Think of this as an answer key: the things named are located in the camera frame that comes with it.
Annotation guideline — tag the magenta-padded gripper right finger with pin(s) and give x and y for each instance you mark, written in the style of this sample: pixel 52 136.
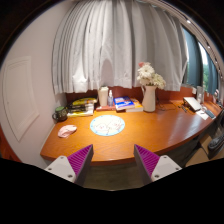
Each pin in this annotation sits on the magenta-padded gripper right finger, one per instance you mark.
pixel 161 166

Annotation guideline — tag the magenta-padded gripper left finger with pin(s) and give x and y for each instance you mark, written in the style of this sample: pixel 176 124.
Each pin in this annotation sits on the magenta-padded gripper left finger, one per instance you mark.
pixel 65 166

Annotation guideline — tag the pink computer mouse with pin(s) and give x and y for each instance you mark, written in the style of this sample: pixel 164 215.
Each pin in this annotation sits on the pink computer mouse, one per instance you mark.
pixel 66 131

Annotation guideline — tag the round cartoon mouse pad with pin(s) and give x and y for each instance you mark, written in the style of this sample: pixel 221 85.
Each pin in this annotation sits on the round cartoon mouse pad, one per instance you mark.
pixel 107 125

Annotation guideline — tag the dark mug green inside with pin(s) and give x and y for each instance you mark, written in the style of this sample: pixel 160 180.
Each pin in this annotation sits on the dark mug green inside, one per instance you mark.
pixel 61 114

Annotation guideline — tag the yellow and white book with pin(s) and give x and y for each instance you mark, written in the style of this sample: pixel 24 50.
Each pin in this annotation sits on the yellow and white book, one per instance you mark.
pixel 80 114

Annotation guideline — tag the black office chair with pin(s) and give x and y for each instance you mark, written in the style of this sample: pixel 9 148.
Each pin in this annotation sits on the black office chair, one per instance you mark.
pixel 216 145

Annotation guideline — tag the orange book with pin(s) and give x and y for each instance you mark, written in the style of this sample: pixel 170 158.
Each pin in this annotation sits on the orange book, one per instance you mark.
pixel 137 107

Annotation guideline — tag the white paper sheet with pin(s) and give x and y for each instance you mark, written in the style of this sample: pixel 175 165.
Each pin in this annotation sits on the white paper sheet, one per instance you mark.
pixel 202 115

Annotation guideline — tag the cream pitcher vase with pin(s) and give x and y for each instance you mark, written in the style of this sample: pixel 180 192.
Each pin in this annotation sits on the cream pitcher vase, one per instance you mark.
pixel 149 100

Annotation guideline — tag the yellow and black book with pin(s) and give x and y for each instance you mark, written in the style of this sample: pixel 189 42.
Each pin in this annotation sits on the yellow and black book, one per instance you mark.
pixel 83 101

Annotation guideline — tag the white laptop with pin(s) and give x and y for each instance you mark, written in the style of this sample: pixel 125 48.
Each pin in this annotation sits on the white laptop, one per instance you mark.
pixel 192 103

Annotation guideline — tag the flat red book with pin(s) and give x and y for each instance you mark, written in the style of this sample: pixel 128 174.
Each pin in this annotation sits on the flat red book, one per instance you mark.
pixel 104 108

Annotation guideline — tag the blue book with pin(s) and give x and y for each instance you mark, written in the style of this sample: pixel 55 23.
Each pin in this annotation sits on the blue book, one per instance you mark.
pixel 123 102

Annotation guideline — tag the white cylindrical container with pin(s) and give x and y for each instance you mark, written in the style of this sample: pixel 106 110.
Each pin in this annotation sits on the white cylindrical container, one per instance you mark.
pixel 103 96

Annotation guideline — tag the white pleated curtain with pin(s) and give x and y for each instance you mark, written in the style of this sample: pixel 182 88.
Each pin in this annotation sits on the white pleated curtain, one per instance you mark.
pixel 116 46

